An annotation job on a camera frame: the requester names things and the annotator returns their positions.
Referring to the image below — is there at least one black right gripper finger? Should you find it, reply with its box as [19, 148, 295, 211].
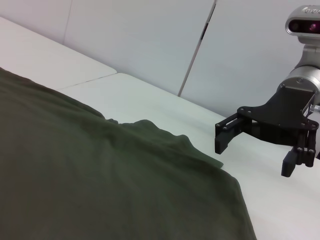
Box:
[280, 128, 317, 177]
[214, 113, 252, 154]

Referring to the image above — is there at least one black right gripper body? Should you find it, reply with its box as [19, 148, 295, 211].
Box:
[236, 84, 318, 146]

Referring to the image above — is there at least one dark green t-shirt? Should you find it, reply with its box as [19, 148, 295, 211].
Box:
[0, 66, 258, 240]

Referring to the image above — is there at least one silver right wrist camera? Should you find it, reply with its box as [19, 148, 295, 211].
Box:
[284, 4, 320, 68]

